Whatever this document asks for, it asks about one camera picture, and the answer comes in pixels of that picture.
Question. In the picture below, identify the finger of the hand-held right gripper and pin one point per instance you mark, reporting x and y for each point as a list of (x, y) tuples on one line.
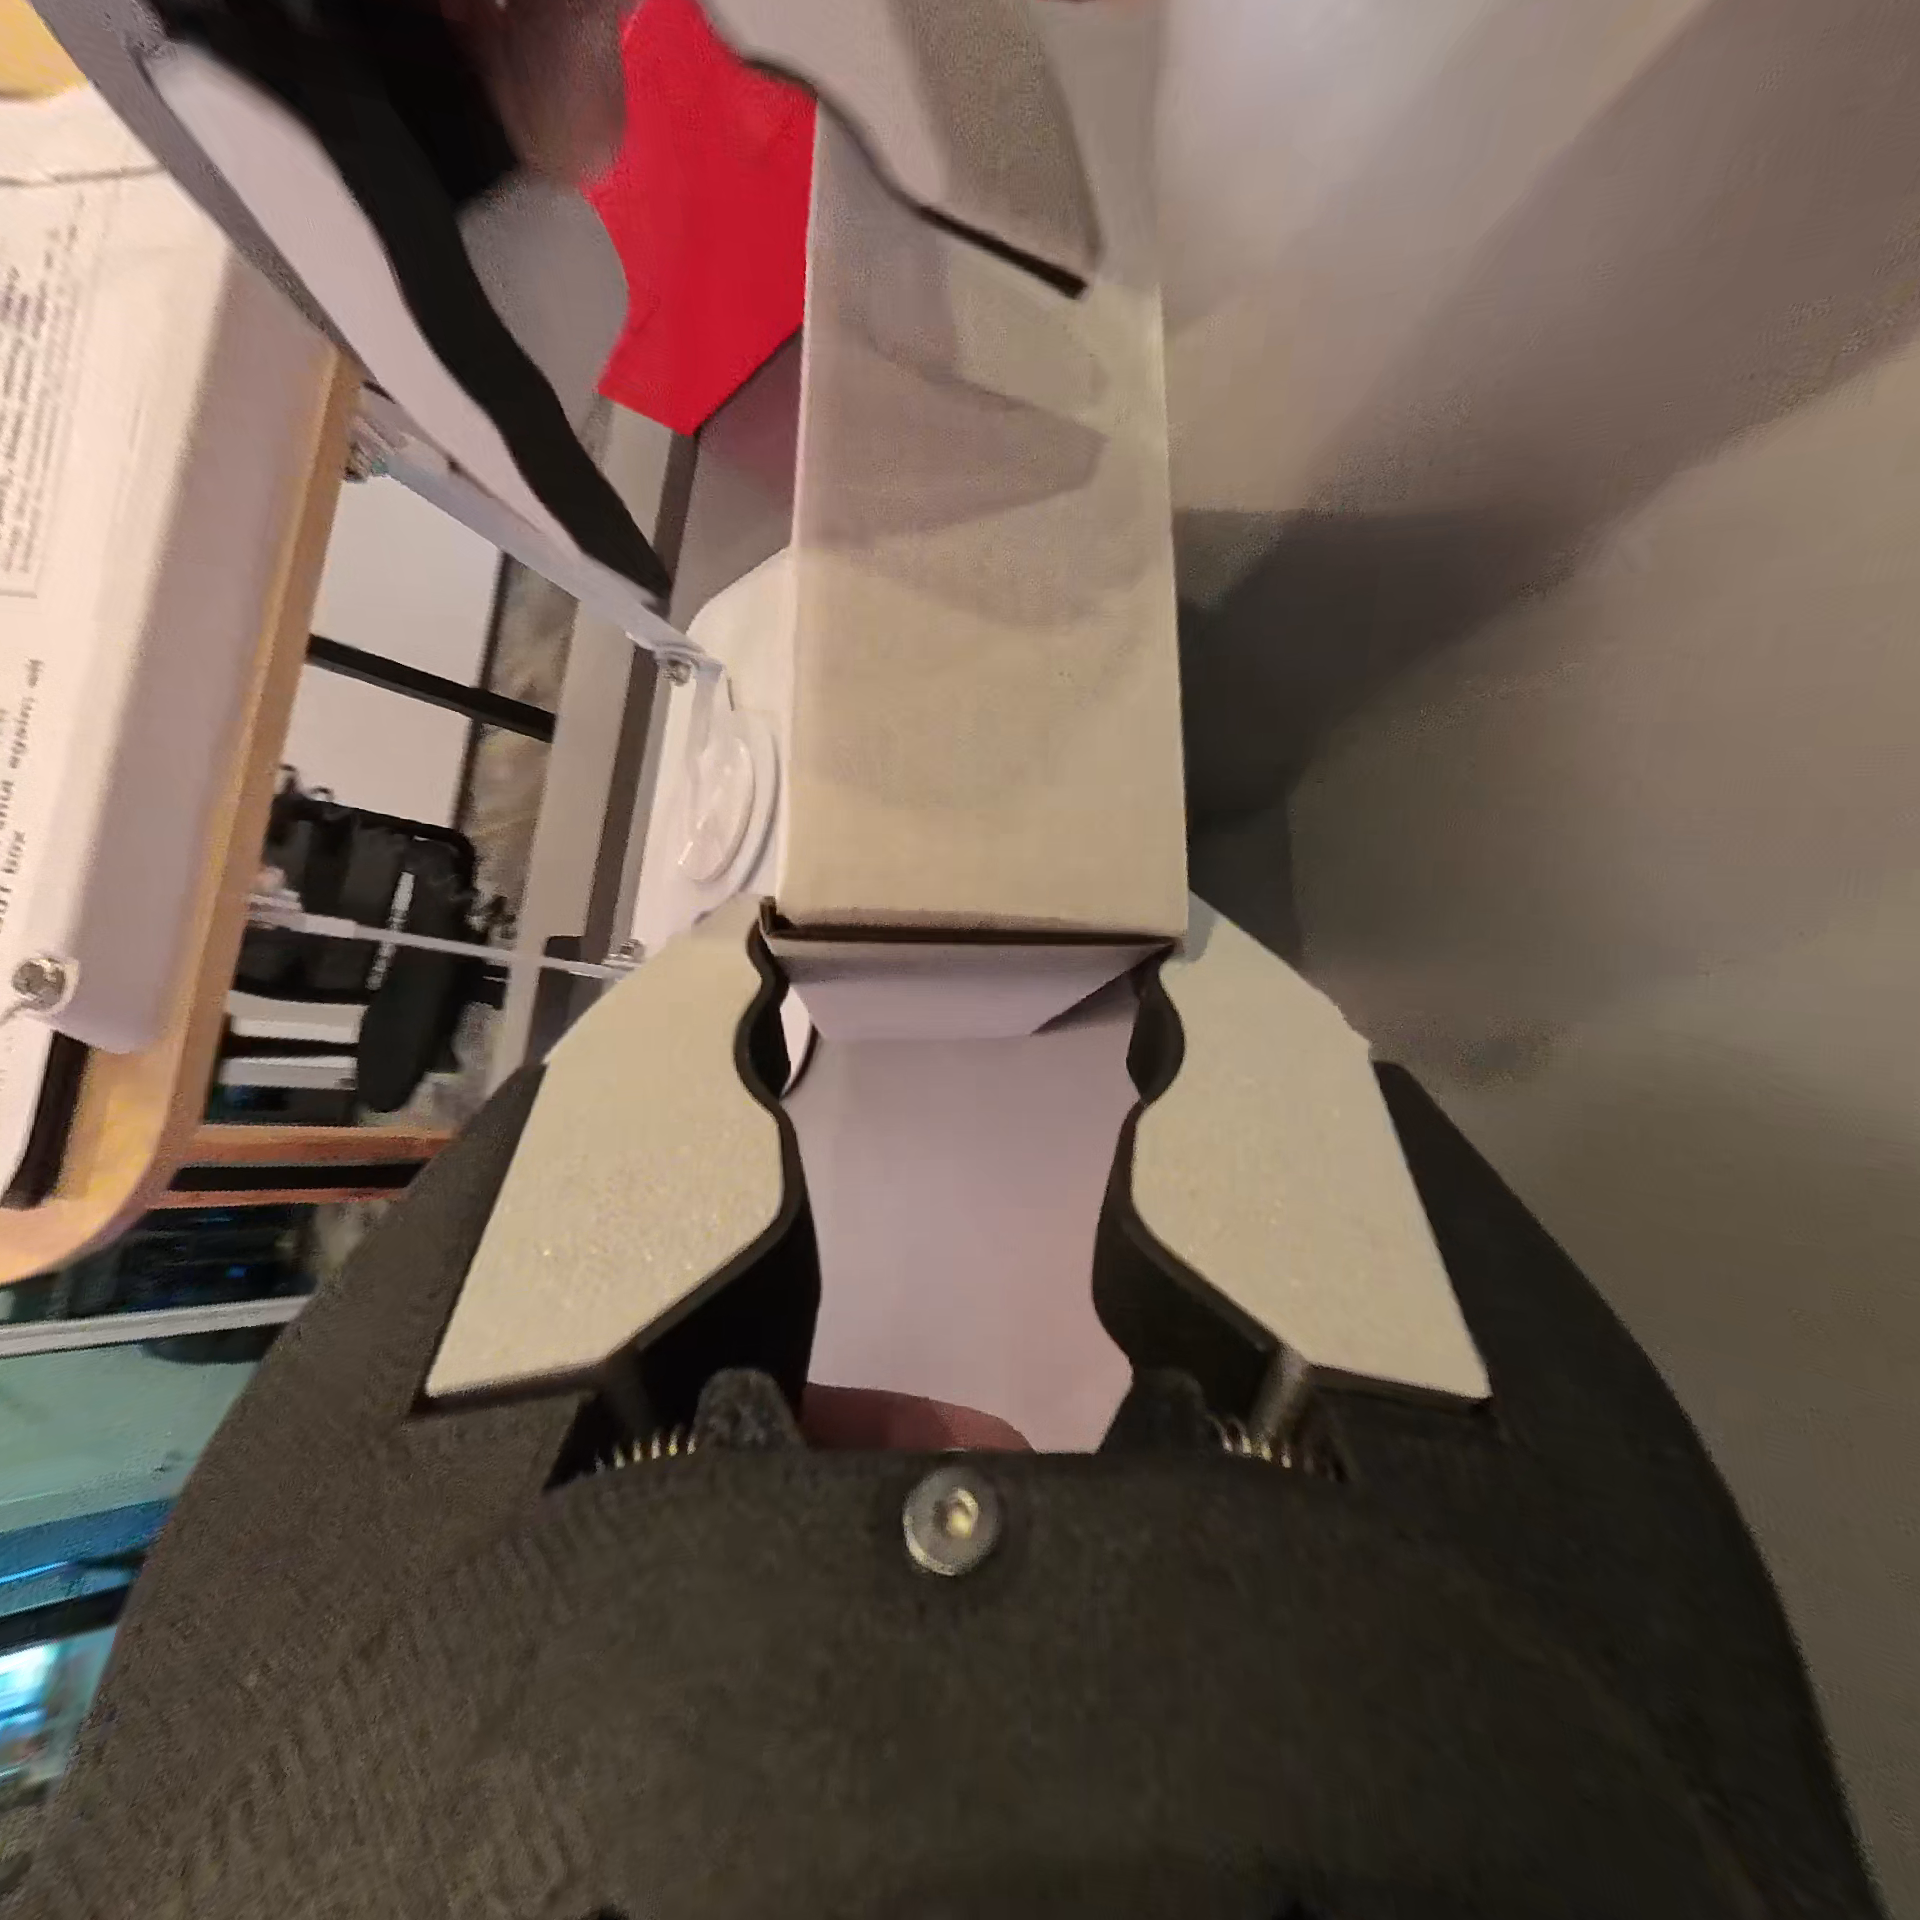
[(974, 91), (330, 301)]

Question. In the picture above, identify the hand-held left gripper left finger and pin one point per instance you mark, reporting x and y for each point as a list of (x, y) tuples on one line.
[(615, 1201)]

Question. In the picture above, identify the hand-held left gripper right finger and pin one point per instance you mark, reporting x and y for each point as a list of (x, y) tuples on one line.
[(1305, 1201)]

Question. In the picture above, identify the red cloth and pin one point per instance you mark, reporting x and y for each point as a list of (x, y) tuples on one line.
[(704, 225)]

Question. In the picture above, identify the white cardboard box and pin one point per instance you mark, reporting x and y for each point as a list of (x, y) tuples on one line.
[(974, 675)]

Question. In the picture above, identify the thin metal rod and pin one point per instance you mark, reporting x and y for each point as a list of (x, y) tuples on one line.
[(451, 943), (511, 525)]

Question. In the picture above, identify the laminated printed instruction sheet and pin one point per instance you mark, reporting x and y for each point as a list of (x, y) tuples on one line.
[(120, 525)]

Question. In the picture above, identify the wooden board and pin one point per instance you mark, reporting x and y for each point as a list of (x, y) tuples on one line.
[(285, 631)]

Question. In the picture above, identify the black bag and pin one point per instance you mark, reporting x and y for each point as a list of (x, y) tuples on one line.
[(375, 944)]

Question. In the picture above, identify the white plastic tray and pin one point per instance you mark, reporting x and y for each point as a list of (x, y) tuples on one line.
[(729, 781)]

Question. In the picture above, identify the grey metal frame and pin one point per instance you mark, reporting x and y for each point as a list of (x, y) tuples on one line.
[(600, 781)]

